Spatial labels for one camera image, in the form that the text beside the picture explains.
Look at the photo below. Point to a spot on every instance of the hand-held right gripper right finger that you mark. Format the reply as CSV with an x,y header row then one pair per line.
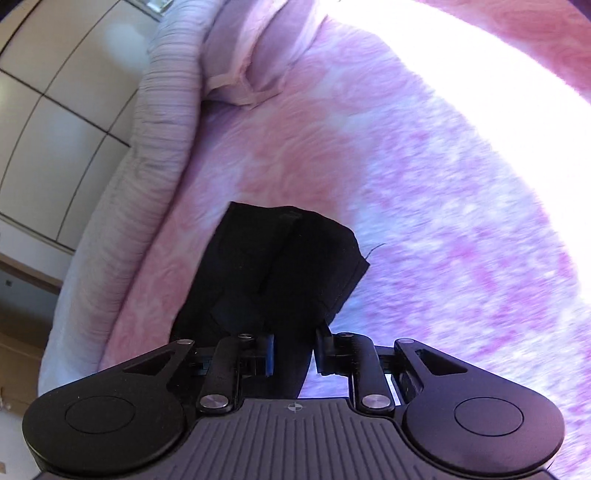
x,y
323,350

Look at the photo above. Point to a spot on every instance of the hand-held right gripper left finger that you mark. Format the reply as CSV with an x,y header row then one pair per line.
x,y
270,355

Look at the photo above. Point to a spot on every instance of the black pants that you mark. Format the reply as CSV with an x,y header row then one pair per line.
x,y
277,258

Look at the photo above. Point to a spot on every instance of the pink rose blanket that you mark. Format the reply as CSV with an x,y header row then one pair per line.
x,y
415,230

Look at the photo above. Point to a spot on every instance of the striped white quilt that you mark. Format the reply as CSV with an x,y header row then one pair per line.
x,y
161,92

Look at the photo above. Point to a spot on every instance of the pink pillow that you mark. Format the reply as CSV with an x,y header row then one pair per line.
x,y
263,50

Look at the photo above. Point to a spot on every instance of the white wardrobe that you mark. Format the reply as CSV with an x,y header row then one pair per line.
x,y
46,115

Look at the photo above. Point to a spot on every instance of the wooden door frame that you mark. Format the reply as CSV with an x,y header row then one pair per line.
x,y
32,272

